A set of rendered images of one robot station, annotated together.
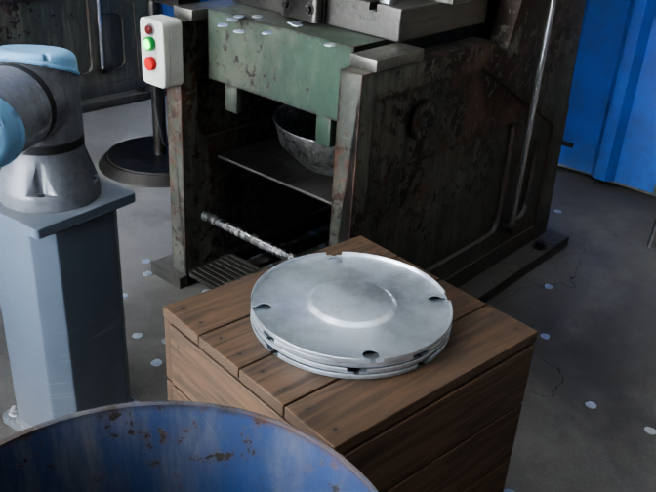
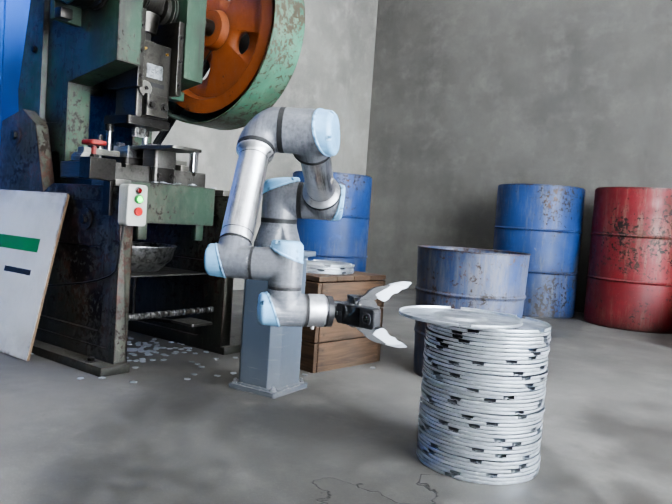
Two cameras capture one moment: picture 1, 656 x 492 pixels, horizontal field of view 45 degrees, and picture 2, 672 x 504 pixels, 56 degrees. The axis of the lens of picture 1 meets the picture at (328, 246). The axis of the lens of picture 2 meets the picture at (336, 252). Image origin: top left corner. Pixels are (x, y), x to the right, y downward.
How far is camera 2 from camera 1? 2.73 m
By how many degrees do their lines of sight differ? 92
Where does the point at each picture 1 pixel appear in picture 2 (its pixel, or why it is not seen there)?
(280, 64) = (178, 204)
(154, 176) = not seen: outside the picture
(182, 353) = (328, 292)
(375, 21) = (194, 180)
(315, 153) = (165, 255)
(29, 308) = not seen: hidden behind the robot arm
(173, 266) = (113, 363)
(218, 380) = (345, 288)
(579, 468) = not seen: hidden behind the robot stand
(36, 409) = (291, 369)
